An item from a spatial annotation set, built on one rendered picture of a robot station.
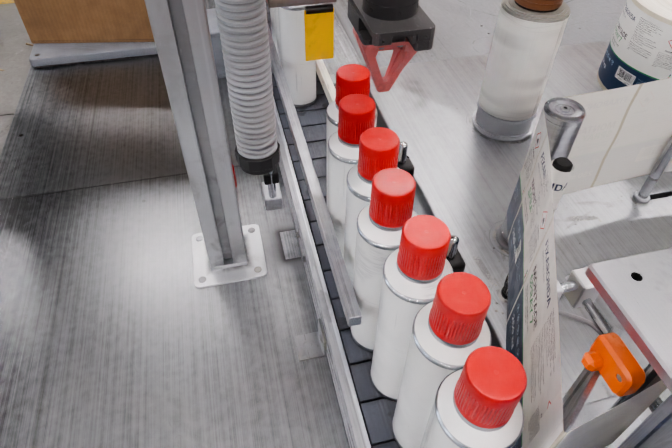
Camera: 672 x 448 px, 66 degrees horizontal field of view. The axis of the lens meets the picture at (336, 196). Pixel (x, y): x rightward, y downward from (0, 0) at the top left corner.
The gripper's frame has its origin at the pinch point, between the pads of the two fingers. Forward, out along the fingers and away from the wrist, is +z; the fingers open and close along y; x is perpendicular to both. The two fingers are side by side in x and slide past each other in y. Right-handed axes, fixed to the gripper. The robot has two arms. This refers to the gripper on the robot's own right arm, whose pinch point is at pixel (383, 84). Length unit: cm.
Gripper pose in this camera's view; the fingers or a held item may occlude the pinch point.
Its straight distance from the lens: 62.1
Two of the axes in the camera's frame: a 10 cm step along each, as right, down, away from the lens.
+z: -0.1, 7.2, 7.0
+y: -2.3, -6.8, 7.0
